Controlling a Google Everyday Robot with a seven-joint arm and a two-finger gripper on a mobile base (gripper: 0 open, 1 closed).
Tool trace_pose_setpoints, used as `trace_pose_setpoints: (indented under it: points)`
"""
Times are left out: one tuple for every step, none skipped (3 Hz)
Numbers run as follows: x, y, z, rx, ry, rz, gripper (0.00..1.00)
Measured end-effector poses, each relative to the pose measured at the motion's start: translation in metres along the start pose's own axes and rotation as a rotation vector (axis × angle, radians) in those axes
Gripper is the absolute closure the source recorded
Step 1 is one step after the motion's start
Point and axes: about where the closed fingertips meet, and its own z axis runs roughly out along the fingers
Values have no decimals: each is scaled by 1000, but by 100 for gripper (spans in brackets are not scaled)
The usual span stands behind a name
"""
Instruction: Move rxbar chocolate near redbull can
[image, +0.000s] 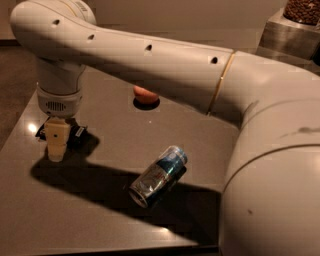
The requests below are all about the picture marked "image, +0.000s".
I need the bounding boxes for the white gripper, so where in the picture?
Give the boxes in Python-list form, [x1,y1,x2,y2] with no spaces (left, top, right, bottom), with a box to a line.
[36,86,82,162]

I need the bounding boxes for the black rxbar chocolate wrapper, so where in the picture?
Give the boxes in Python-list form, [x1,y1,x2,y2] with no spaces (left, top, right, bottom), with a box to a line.
[35,118,88,149]

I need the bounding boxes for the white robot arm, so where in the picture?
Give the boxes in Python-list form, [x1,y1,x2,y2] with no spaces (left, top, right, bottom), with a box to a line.
[10,0,320,256]

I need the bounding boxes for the crushed redbull can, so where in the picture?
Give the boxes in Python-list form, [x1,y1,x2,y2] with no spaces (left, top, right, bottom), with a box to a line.
[129,145,188,208]

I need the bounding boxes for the red apple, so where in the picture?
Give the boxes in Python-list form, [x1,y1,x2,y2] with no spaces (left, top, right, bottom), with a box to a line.
[133,86,159,104]

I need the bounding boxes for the metal container with coffee beans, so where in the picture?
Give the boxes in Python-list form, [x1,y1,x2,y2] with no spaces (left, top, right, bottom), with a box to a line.
[257,0,320,61]

